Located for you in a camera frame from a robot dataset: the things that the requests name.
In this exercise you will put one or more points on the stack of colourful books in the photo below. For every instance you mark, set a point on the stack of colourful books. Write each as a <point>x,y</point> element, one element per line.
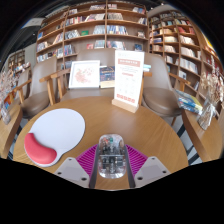
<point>190,103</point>

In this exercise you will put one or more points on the curved wooden bookshelf unit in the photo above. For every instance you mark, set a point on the curved wooden bookshelf unit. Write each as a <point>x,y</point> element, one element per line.
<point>180,43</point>

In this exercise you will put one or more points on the white mouse pad red rest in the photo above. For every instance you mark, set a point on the white mouse pad red rest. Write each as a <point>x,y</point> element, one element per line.
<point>56,130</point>

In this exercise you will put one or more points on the white framed floral picture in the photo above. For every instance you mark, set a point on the white framed floral picture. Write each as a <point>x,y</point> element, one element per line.
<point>84,74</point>

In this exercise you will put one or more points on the transparent computer mouse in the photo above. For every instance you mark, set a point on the transparent computer mouse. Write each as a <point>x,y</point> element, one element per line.
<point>112,156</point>

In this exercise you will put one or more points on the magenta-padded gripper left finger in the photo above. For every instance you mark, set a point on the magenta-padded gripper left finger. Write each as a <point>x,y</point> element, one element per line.
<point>85,161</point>

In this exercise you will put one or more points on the light blue book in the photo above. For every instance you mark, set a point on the light blue book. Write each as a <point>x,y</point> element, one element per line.
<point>147,68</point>

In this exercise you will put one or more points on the glass vase with dried flowers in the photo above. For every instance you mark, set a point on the glass vase with dried flowers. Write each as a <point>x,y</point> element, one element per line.
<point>5,116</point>
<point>205,116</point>

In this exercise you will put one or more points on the dark cover book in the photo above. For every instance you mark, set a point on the dark cover book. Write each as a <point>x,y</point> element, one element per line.
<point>107,76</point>

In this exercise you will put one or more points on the white sign on wooden base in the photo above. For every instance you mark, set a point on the white sign on wooden base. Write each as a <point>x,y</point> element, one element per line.
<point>128,76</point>

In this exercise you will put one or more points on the white hanging sign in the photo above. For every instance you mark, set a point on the white hanging sign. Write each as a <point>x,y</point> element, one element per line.
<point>32,22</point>

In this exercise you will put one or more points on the small distant bookshelf unit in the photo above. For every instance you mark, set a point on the small distant bookshelf unit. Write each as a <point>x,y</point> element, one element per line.
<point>16,60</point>

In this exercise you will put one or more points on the wooden side table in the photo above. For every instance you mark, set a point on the wooden side table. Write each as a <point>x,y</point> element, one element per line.
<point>206,141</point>
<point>8,133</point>

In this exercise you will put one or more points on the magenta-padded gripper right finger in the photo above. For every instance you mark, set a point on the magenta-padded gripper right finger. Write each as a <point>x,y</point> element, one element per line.
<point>138,161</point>

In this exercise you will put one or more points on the wide wooden bookshelf unit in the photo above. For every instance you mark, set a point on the wide wooden bookshelf unit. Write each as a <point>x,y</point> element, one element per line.
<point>90,30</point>

